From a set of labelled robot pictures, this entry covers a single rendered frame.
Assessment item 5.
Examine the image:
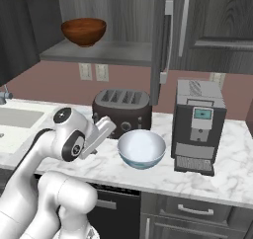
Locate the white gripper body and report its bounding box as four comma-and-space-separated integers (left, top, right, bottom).
80, 115, 118, 160

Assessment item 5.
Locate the dark grey cabinet door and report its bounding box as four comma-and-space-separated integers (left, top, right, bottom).
0, 0, 42, 87
170, 0, 253, 76
149, 0, 176, 107

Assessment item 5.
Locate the dark brown toaster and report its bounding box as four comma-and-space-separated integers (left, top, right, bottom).
91, 88, 153, 140

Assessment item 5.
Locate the white and blue bowl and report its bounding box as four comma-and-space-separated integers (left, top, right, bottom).
117, 128, 167, 171

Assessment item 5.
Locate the white sink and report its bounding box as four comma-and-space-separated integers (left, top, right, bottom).
0, 98, 46, 153

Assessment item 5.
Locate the black dishwasher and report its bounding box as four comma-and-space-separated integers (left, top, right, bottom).
86, 182, 142, 239

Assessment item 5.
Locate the grey coffee machine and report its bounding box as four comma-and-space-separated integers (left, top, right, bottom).
170, 78, 228, 178

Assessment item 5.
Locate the brown wooden bowl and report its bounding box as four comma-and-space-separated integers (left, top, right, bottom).
60, 17, 108, 48

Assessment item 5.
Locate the silver tap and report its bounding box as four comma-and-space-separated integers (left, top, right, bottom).
0, 84, 15, 106

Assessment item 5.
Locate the grey drawer front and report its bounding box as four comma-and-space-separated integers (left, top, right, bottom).
159, 195, 233, 223

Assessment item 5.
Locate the grey base cupboard door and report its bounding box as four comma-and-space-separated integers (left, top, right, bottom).
139, 212, 246, 239

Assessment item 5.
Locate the white wall socket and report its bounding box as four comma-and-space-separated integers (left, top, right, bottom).
209, 71, 227, 90
77, 62, 94, 82
95, 63, 110, 83

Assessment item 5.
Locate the silver dishwasher handle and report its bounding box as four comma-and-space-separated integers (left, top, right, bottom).
95, 199, 118, 210

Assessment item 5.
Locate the grey wall cabinet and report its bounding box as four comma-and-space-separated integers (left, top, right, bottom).
24, 0, 156, 68

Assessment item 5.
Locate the silver cabinet door handle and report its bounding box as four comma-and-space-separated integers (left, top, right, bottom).
178, 0, 192, 58
159, 0, 175, 85

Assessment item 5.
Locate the silver cupboard door handle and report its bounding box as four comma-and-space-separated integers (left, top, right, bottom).
144, 217, 151, 239

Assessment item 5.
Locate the silver drawer handle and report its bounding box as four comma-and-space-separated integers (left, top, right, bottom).
177, 203, 215, 217

